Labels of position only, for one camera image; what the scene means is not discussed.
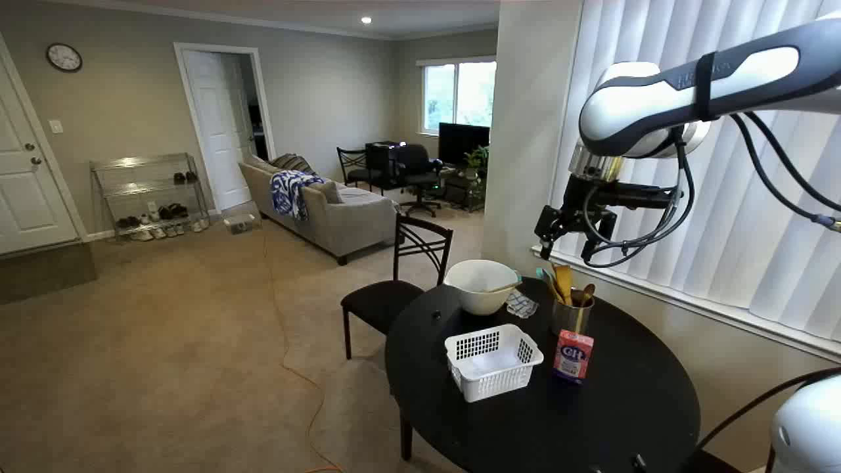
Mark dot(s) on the pink sugar box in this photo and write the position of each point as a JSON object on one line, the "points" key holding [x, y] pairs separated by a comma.
{"points": [[573, 356]]}

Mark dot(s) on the dark doormat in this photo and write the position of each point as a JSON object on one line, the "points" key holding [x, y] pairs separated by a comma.
{"points": [[44, 272]]}

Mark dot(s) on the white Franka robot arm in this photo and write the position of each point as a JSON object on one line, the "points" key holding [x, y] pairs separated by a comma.
{"points": [[665, 95]]}

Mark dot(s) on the white panelled front door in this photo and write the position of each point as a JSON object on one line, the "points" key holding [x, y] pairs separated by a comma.
{"points": [[27, 175]]}

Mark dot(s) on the white light switch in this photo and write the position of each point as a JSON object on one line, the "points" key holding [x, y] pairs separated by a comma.
{"points": [[57, 126]]}

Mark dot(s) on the light wooden spatula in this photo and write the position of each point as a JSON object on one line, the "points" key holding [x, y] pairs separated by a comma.
{"points": [[565, 284]]}

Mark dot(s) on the white vertical blinds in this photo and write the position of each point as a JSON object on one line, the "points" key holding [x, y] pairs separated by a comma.
{"points": [[745, 218]]}

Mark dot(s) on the white plastic basket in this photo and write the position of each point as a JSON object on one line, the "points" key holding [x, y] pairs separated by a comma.
{"points": [[492, 358]]}

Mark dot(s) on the metal shoe rack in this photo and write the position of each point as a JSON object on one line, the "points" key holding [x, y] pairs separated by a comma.
{"points": [[147, 192]]}

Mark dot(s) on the patterned white cloth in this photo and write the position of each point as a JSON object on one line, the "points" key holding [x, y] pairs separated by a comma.
{"points": [[522, 304]]}

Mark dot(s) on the round wall clock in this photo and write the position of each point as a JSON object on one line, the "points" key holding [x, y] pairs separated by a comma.
{"points": [[65, 56]]}

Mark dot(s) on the black armchair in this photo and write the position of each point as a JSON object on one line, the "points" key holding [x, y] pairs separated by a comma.
{"points": [[352, 166]]}

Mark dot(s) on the recessed ceiling light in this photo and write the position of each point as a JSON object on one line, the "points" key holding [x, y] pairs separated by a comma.
{"points": [[366, 20]]}

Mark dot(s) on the blue white blanket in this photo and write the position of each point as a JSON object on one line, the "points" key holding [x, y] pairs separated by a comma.
{"points": [[288, 191]]}

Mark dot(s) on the bright window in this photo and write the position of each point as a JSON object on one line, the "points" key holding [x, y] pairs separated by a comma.
{"points": [[459, 95]]}

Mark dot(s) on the dark brown wooden spoon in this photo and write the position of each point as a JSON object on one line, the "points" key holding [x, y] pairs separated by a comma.
{"points": [[585, 293]]}

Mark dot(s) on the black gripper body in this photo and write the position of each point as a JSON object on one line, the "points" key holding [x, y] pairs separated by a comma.
{"points": [[582, 207]]}

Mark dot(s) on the grey sofa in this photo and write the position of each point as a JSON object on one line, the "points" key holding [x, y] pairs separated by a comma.
{"points": [[333, 213]]}

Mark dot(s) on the white interior door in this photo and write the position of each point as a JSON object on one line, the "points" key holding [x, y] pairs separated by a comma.
{"points": [[220, 132]]}

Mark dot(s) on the green house plant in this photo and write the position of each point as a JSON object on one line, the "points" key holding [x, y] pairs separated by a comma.
{"points": [[476, 161]]}

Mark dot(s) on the black flat screen monitor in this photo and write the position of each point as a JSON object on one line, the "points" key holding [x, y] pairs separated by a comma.
{"points": [[464, 144]]}

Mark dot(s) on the black dining chair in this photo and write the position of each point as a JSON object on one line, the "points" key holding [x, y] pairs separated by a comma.
{"points": [[398, 293]]}

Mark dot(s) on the metal utensil cup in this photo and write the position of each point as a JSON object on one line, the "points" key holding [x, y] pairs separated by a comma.
{"points": [[568, 317]]}

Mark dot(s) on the white mixing bowl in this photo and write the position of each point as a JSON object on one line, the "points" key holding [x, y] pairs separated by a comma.
{"points": [[479, 284]]}

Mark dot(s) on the black office chair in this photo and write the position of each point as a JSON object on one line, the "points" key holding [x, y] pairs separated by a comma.
{"points": [[418, 175]]}

